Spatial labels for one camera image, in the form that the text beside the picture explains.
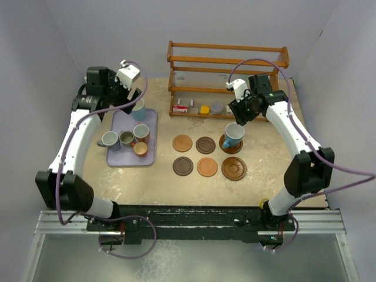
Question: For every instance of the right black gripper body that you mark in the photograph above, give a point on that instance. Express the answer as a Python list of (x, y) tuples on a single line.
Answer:
[(245, 108)]

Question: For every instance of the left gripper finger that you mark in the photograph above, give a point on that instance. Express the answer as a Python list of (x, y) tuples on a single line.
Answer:
[(127, 108), (134, 95)]

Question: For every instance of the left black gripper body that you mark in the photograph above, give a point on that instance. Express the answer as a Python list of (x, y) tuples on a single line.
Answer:
[(117, 93)]

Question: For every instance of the light blue tall mug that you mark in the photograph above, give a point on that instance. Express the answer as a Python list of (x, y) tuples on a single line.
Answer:
[(139, 110)]

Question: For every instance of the teal mug white inside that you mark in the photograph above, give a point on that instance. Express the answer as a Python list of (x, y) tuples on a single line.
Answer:
[(233, 135)]

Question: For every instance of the ringed brown wooden coaster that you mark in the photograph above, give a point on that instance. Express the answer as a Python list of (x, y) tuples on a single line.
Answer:
[(230, 150)]

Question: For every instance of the dark walnut coaster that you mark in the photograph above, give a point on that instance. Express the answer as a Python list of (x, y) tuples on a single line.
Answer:
[(205, 145)]

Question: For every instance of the light wood coaster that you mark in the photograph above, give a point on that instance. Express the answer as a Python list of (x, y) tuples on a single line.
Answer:
[(182, 143)]

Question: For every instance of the orange terracotta coaster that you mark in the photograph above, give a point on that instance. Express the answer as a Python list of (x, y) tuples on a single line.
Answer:
[(207, 167)]

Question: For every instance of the dark brown coaster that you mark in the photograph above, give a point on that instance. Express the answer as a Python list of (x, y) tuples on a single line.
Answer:
[(182, 166)]

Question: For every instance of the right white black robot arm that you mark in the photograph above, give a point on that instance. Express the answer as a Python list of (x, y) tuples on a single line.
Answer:
[(308, 172)]

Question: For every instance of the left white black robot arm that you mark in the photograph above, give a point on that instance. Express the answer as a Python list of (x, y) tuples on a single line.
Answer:
[(61, 185)]

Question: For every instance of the olive green small cup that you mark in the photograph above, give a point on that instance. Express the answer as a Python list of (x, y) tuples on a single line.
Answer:
[(127, 138)]

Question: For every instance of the orange copper small cup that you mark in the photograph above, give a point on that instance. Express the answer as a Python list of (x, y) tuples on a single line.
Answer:
[(140, 149)]

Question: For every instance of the lavender plastic tray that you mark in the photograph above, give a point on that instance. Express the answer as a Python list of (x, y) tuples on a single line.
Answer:
[(125, 156)]

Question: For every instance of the green white long box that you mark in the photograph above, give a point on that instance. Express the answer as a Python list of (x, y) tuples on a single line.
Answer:
[(228, 110)]

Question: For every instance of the brown red mug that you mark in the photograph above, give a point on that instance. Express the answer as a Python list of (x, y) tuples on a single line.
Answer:
[(142, 133)]

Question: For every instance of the grey blue mug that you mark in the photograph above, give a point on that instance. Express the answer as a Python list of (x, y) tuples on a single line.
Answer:
[(109, 140)]

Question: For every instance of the yellow small object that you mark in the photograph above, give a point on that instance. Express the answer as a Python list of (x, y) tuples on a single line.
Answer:
[(204, 110)]

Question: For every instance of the red white small box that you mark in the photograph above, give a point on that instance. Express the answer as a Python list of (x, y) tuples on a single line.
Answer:
[(180, 109)]

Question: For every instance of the wooden three-tier shelf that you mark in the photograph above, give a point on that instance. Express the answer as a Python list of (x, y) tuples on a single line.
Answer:
[(205, 68)]

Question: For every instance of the yellow tape roll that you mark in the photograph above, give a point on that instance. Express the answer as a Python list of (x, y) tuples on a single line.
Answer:
[(263, 202)]

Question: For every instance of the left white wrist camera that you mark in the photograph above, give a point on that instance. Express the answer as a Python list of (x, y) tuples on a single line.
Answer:
[(127, 74)]

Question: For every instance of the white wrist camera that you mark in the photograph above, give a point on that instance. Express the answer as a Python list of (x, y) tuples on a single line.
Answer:
[(127, 74), (240, 89)]

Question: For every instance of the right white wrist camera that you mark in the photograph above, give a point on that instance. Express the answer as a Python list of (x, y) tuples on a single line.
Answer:
[(240, 89)]

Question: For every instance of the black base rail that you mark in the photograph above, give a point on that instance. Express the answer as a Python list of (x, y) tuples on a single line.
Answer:
[(147, 222)]

